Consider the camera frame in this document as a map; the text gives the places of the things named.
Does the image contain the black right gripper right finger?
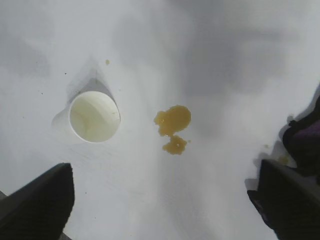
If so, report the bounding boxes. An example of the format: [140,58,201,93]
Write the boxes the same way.
[259,159,320,240]

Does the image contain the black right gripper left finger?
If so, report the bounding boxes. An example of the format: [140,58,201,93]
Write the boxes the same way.
[0,162,76,240]

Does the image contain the dark purple cloth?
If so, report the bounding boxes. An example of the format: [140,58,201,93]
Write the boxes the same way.
[246,83,320,236]

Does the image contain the white paper cup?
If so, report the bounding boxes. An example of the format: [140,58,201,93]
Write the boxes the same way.
[51,91,122,144]

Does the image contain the brown liquid spill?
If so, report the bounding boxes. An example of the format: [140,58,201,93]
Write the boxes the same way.
[153,104,192,156]

